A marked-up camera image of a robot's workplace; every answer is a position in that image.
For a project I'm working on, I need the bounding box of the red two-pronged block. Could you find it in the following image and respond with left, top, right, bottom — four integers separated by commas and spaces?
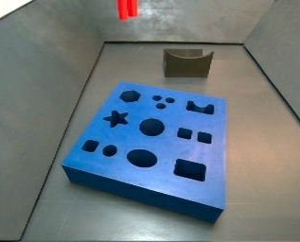
117, 0, 138, 21

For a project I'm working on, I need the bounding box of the blue shape-sorter board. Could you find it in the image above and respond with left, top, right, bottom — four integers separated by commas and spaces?
62, 82, 226, 223

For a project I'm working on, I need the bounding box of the black curved holder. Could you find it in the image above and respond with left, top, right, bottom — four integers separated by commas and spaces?
163, 48, 214, 78

